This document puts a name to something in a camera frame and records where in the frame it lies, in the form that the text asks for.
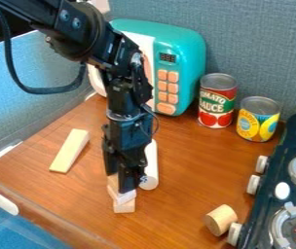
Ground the wooden cylinder block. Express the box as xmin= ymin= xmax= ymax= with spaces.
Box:
xmin=203 ymin=203 xmax=240 ymax=237

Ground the flat wooden block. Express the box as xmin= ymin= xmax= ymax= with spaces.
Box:
xmin=48 ymin=127 xmax=93 ymax=174

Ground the red tomato sauce can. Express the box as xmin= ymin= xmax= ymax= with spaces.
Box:
xmin=196 ymin=72 xmax=241 ymax=129

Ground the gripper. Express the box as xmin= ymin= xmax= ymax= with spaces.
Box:
xmin=100 ymin=111 xmax=157 ymax=195

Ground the yellow can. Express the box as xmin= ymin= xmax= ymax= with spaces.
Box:
xmin=235 ymin=95 xmax=282 ymax=143

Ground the teal toy microwave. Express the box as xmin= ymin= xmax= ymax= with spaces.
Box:
xmin=85 ymin=18 xmax=208 ymax=117

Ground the black cable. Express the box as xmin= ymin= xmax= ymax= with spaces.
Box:
xmin=0 ymin=0 xmax=89 ymax=95

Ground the white cylinder block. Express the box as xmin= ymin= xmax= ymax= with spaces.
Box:
xmin=137 ymin=138 xmax=162 ymax=192

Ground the wooden cube with hole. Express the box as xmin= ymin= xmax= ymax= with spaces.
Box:
xmin=106 ymin=174 xmax=138 ymax=206

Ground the toy stove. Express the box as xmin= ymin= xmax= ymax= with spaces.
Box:
xmin=226 ymin=111 xmax=296 ymax=249

